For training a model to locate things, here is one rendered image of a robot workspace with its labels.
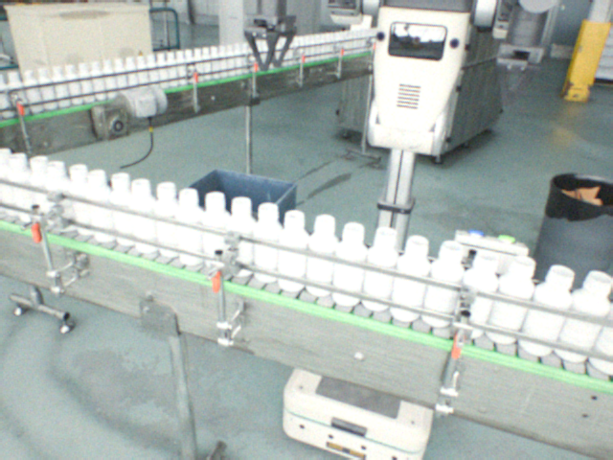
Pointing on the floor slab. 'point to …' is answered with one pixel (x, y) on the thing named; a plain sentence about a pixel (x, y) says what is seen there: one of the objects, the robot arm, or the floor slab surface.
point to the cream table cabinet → (79, 34)
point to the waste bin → (576, 228)
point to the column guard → (585, 60)
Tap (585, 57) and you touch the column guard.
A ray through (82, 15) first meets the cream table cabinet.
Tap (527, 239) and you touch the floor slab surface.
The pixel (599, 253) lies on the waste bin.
